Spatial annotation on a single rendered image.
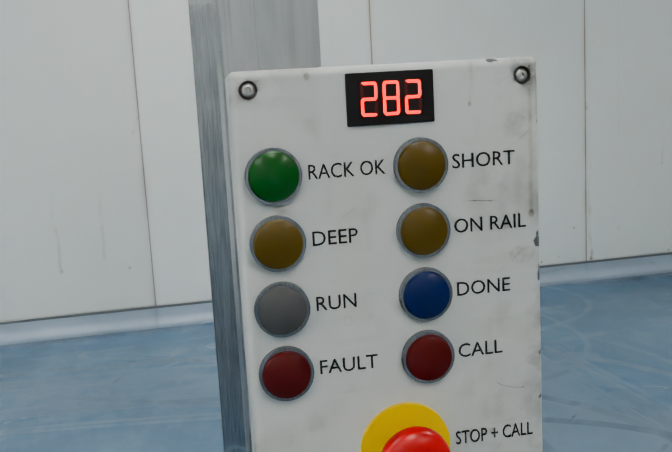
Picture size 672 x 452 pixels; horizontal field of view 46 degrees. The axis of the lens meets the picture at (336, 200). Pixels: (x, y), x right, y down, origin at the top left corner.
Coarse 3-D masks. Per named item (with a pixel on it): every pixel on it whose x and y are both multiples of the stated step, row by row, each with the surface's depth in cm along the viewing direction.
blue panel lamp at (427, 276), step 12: (420, 276) 43; (432, 276) 44; (408, 288) 43; (420, 288) 43; (432, 288) 43; (444, 288) 44; (408, 300) 43; (420, 300) 43; (432, 300) 44; (444, 300) 44; (420, 312) 44; (432, 312) 44
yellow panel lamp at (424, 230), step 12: (408, 216) 43; (420, 216) 43; (432, 216) 43; (408, 228) 43; (420, 228) 43; (432, 228) 43; (444, 228) 43; (408, 240) 43; (420, 240) 43; (432, 240) 43; (444, 240) 43; (420, 252) 43; (432, 252) 43
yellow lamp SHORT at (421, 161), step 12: (420, 144) 42; (432, 144) 43; (408, 156) 42; (420, 156) 42; (432, 156) 42; (408, 168) 42; (420, 168) 42; (432, 168) 43; (444, 168) 43; (408, 180) 42; (420, 180) 43; (432, 180) 43
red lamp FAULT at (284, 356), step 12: (276, 360) 42; (288, 360) 43; (300, 360) 43; (264, 372) 43; (276, 372) 42; (288, 372) 43; (300, 372) 43; (264, 384) 43; (276, 384) 43; (288, 384) 43; (300, 384) 43; (276, 396) 43; (288, 396) 43
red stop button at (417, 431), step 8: (400, 432) 43; (408, 432) 43; (416, 432) 43; (424, 432) 43; (432, 432) 43; (392, 440) 43; (400, 440) 42; (408, 440) 42; (416, 440) 42; (424, 440) 42; (432, 440) 43; (440, 440) 43; (384, 448) 43; (392, 448) 42; (400, 448) 42; (408, 448) 42; (416, 448) 42; (424, 448) 42; (432, 448) 42; (440, 448) 43; (448, 448) 43
